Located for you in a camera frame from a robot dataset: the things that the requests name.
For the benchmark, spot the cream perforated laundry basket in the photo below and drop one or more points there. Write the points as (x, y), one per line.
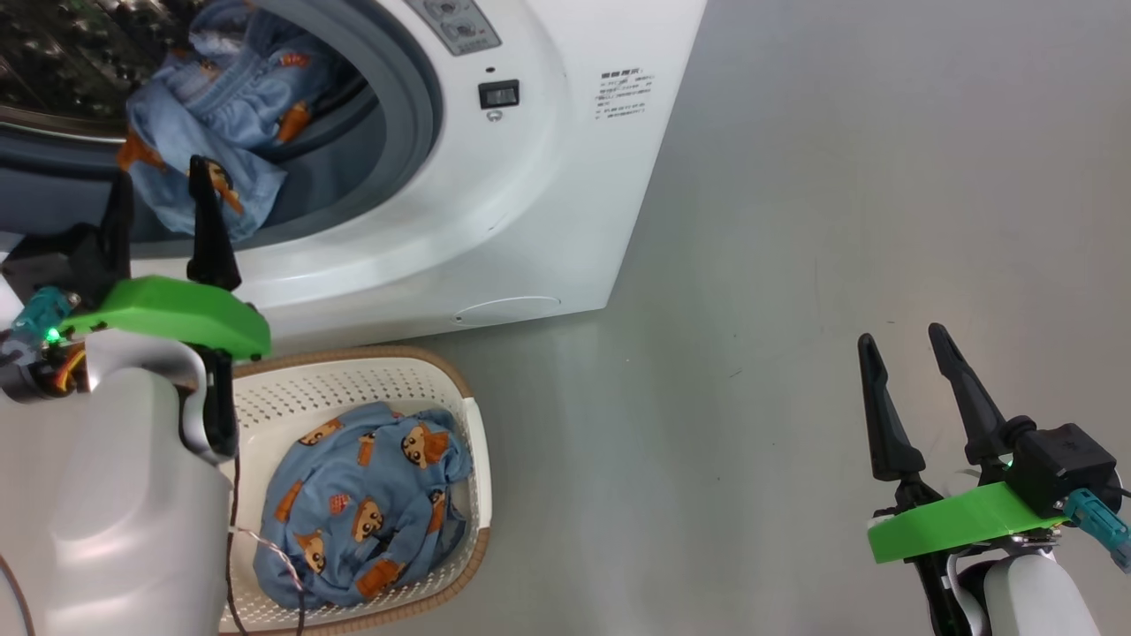
(353, 380)

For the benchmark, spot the black door latch socket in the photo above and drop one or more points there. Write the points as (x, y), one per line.
(498, 94)

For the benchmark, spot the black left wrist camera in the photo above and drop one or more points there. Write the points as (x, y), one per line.
(62, 256)

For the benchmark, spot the grey rubber door gasket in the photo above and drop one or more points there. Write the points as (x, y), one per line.
(398, 124)

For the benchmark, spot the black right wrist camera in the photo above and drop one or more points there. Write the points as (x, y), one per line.
(1060, 468)

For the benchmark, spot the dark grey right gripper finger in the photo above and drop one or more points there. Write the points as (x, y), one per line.
(972, 397)
(888, 424)

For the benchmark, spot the round white filter cover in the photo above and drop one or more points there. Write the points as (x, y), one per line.
(508, 311)

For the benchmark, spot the small printed text label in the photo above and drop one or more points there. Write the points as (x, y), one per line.
(626, 93)

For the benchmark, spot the grey warning sticker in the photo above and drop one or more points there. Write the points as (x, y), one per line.
(455, 25)

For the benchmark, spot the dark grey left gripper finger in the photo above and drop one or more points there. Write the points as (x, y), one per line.
(117, 230)
(212, 247)

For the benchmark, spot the white washing machine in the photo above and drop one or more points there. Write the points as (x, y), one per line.
(548, 203)

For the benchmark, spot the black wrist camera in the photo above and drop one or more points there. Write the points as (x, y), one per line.
(1060, 468)
(62, 256)

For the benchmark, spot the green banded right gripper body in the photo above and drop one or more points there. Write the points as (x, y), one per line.
(954, 526)

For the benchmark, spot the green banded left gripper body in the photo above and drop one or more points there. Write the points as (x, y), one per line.
(177, 309)

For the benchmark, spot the perforated steel washing machine drum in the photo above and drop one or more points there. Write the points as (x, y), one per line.
(62, 53)

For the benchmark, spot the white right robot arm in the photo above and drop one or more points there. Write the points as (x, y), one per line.
(1034, 601)

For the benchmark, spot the blue cartoon bear garment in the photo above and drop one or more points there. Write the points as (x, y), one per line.
(221, 97)
(353, 512)

